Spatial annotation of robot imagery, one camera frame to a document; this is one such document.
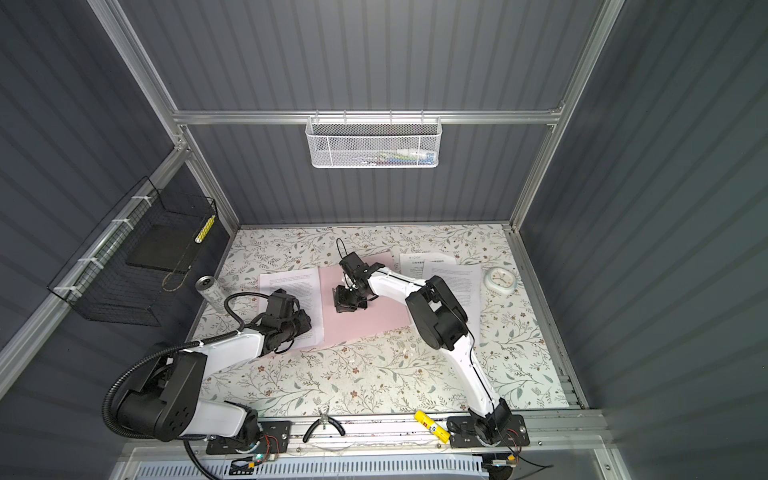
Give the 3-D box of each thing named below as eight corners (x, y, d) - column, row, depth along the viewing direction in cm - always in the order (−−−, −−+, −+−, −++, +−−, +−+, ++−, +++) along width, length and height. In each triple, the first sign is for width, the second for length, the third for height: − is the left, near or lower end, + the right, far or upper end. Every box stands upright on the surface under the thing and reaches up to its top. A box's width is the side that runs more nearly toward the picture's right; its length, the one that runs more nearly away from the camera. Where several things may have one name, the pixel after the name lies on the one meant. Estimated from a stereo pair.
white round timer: (487, 295, 102) (490, 290, 99) (482, 273, 108) (484, 267, 105) (517, 295, 102) (521, 290, 99) (510, 273, 108) (513, 267, 105)
